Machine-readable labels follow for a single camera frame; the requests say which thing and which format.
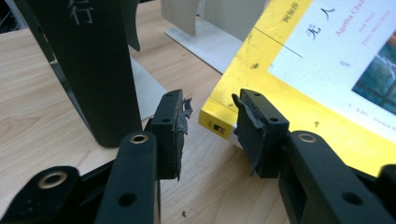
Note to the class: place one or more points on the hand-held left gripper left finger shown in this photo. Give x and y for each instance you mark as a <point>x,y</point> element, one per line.
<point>169,140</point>

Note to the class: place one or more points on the black hardcover book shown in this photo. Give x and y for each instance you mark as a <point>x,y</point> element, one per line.
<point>93,77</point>

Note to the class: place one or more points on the grey expandable book rack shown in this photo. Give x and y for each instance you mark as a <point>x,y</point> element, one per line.
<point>211,43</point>

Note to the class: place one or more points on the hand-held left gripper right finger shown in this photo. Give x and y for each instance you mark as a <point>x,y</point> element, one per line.
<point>264,146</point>

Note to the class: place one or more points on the yellow paperback book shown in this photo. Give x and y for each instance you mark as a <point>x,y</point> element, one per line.
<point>258,81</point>

